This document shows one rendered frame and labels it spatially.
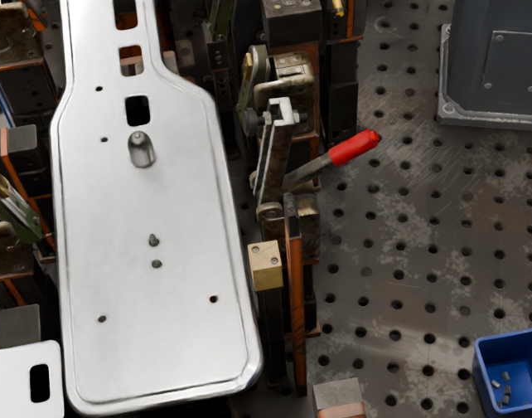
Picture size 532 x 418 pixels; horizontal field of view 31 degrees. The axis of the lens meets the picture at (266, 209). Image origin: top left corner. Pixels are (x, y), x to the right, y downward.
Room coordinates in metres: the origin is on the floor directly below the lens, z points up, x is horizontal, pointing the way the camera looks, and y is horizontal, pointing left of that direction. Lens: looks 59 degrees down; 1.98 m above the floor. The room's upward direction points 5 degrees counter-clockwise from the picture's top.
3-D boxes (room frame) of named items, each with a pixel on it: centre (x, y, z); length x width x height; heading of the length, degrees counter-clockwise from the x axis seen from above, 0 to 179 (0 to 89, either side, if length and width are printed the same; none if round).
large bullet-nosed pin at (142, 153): (0.70, 0.15, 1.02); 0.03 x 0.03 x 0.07
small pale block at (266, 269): (0.50, 0.01, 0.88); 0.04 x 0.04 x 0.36; 5
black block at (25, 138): (0.75, 0.33, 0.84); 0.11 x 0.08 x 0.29; 95
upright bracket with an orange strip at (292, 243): (0.48, -0.03, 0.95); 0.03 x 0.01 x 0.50; 5
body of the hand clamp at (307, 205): (0.59, -0.03, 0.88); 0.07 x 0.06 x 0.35; 95
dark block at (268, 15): (0.83, -0.05, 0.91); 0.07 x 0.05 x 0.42; 95
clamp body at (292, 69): (0.76, -0.04, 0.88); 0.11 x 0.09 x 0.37; 95
